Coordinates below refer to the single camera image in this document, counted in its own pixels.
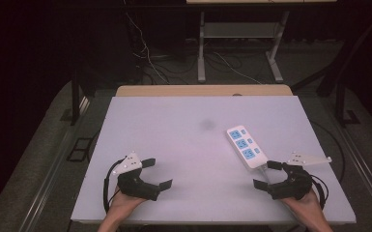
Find person's left hand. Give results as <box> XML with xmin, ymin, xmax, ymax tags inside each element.
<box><xmin>108</xmin><ymin>187</ymin><xmax>149</xmax><ymax>220</ymax></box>

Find person's right hand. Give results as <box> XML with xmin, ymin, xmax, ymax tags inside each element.
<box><xmin>281</xmin><ymin>188</ymin><xmax>326</xmax><ymax>220</ymax></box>

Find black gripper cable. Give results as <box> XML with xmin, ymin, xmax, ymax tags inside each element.
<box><xmin>308</xmin><ymin>174</ymin><xmax>330</xmax><ymax>211</ymax></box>
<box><xmin>102</xmin><ymin>159</ymin><xmax>125</xmax><ymax>215</ymax></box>

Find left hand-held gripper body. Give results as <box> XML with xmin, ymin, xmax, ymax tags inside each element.
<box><xmin>111</xmin><ymin>151</ymin><xmax>162</xmax><ymax>202</ymax></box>

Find metal floor rail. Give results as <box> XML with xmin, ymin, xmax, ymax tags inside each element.
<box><xmin>18</xmin><ymin>96</ymin><xmax>92</xmax><ymax>232</ymax></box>
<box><xmin>332</xmin><ymin>120</ymin><xmax>372</xmax><ymax>220</ymax></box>

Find white power strip blue sockets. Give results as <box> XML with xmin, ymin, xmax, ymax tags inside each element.
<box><xmin>226</xmin><ymin>125</ymin><xmax>269</xmax><ymax>170</ymax></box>

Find black metal stand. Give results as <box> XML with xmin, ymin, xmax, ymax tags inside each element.
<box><xmin>60</xmin><ymin>69</ymin><xmax>93</xmax><ymax>127</ymax></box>
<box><xmin>333</xmin><ymin>78</ymin><xmax>361</xmax><ymax>128</ymax></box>

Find thin white floor cable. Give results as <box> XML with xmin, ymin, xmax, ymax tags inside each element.
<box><xmin>125</xmin><ymin>12</ymin><xmax>172</xmax><ymax>85</ymax></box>
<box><xmin>212</xmin><ymin>51</ymin><xmax>264</xmax><ymax>85</ymax></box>

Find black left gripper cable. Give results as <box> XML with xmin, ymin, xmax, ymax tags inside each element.
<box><xmin>102</xmin><ymin>159</ymin><xmax>125</xmax><ymax>215</ymax></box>

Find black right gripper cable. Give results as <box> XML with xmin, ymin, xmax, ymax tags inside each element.
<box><xmin>308</xmin><ymin>174</ymin><xmax>330</xmax><ymax>211</ymax></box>

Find white metal table frame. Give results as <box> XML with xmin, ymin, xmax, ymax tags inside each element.
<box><xmin>196</xmin><ymin>9</ymin><xmax>290</xmax><ymax>84</ymax></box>

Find white power strip cable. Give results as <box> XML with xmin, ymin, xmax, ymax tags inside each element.
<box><xmin>259</xmin><ymin>165</ymin><xmax>272</xmax><ymax>186</ymax></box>

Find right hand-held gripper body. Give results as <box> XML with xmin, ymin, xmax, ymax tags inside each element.
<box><xmin>268</xmin><ymin>152</ymin><xmax>332</xmax><ymax>201</ymax></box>

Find wooden table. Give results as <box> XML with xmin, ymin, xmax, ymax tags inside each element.
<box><xmin>115</xmin><ymin>84</ymin><xmax>294</xmax><ymax>98</ymax></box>

